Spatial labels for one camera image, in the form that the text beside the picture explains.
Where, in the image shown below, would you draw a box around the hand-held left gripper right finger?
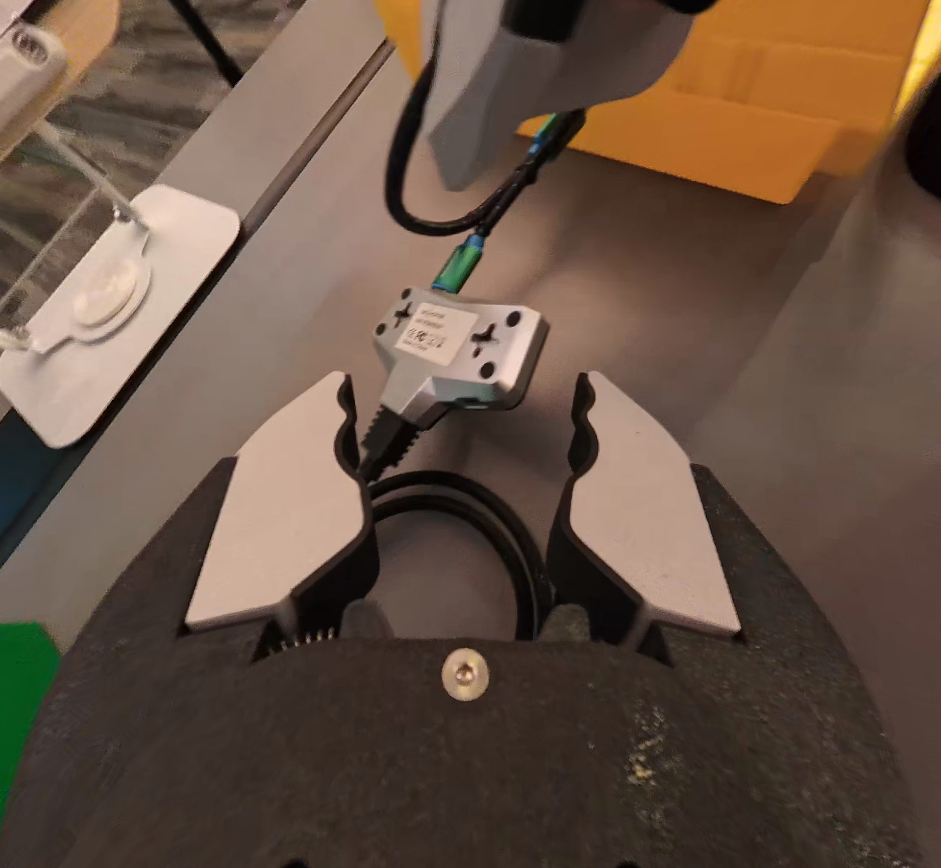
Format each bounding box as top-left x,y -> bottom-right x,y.
547,369 -> 745,641

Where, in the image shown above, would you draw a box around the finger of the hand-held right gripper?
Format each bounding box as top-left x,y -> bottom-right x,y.
427,0 -> 695,196
418,0 -> 519,196

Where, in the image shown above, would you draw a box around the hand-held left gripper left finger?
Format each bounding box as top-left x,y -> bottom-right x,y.
183,369 -> 380,634

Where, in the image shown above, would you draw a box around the yellow plastic bin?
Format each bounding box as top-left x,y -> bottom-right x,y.
333,0 -> 941,208

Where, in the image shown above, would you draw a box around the black cable with silver plug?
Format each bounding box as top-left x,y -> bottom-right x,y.
358,413 -> 557,643

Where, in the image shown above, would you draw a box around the braided hdmi cable green plugs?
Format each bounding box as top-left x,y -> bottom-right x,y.
383,68 -> 589,299

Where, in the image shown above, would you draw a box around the green plastic bin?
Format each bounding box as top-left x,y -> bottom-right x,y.
0,622 -> 60,810

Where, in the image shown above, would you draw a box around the white stand base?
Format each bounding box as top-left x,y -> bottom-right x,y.
0,184 -> 244,452

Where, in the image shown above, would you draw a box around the instruction sheet on stand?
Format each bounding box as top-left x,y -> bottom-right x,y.
0,0 -> 122,164

